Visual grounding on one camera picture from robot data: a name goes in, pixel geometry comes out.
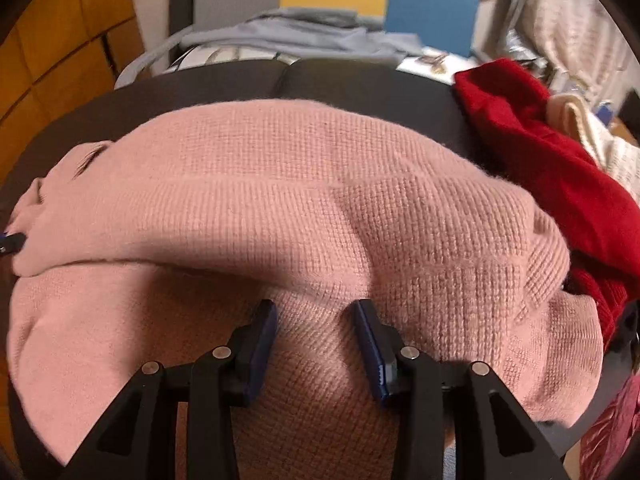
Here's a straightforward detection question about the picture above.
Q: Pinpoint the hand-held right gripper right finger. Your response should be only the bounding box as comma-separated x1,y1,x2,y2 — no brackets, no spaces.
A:
352,299,563,480

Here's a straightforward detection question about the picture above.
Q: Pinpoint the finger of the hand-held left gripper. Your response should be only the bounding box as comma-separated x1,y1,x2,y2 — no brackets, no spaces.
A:
0,231,28,258

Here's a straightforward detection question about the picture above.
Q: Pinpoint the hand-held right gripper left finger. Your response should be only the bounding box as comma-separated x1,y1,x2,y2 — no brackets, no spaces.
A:
60,299,278,480

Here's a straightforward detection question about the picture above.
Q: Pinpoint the pink knit sweater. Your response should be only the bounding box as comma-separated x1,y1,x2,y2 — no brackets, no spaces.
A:
7,100,603,480

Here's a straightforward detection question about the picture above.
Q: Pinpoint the wooden wardrobe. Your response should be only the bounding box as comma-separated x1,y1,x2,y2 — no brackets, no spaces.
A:
0,0,146,186

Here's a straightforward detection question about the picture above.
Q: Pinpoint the red knit sweater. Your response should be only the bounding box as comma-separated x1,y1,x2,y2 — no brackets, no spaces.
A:
452,58,640,356

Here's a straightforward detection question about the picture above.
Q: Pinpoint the pink bed cover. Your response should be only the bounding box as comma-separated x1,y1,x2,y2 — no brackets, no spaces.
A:
580,385,640,480

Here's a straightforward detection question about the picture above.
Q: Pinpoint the white pillow with blue lines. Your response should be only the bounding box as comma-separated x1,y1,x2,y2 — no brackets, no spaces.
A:
170,45,296,68

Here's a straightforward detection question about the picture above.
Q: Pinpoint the cream knit sweater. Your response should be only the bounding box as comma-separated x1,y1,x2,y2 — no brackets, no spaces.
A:
545,94,621,161

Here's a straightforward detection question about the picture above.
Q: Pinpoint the grey cloth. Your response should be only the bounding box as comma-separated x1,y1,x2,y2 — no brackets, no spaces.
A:
177,7,426,61

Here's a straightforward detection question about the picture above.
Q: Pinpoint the white ribbed knit sweater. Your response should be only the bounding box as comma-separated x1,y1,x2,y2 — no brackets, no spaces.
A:
602,135,640,193

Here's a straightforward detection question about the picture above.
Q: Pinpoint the silver foil sheet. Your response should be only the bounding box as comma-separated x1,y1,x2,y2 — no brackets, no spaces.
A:
502,0,538,66

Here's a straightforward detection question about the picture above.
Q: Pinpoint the hanging pink printed curtain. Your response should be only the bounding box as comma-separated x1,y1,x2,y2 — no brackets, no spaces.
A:
520,0,631,106

